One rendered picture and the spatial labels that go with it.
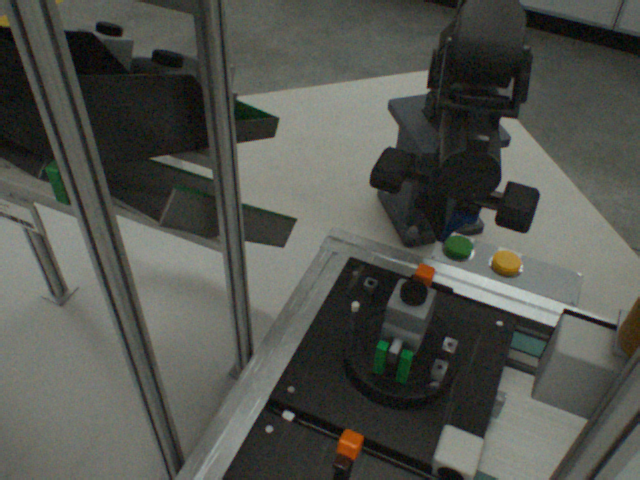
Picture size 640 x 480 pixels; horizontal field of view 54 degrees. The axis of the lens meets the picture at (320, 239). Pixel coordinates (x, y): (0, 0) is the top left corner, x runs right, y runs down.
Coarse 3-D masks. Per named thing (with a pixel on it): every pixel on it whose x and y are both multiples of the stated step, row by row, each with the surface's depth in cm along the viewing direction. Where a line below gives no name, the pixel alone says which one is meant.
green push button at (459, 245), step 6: (450, 240) 90; (456, 240) 91; (462, 240) 91; (468, 240) 91; (450, 246) 90; (456, 246) 90; (462, 246) 90; (468, 246) 90; (450, 252) 89; (456, 252) 89; (462, 252) 89; (468, 252) 89; (456, 258) 89; (462, 258) 89
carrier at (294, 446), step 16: (272, 416) 70; (256, 432) 69; (272, 432) 69; (288, 432) 69; (304, 432) 69; (240, 448) 68; (256, 448) 68; (272, 448) 68; (288, 448) 68; (304, 448) 68; (320, 448) 68; (336, 448) 68; (240, 464) 66; (256, 464) 66; (272, 464) 66; (288, 464) 66; (304, 464) 67; (320, 464) 67; (368, 464) 67; (384, 464) 67
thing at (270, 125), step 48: (0, 48) 48; (96, 48) 61; (0, 96) 50; (96, 96) 47; (144, 96) 51; (192, 96) 56; (48, 144) 48; (96, 144) 49; (144, 144) 53; (192, 144) 59
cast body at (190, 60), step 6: (186, 54) 67; (192, 54) 68; (186, 60) 67; (192, 60) 66; (198, 60) 66; (186, 66) 67; (192, 66) 67; (198, 66) 66; (234, 66) 69; (198, 72) 66; (234, 72) 69; (198, 78) 66; (234, 96) 71; (234, 102) 71; (234, 108) 72
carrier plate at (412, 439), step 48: (336, 288) 84; (384, 288) 84; (336, 336) 78; (480, 336) 79; (288, 384) 73; (336, 384) 73; (480, 384) 74; (336, 432) 71; (384, 432) 69; (432, 432) 70; (480, 432) 70
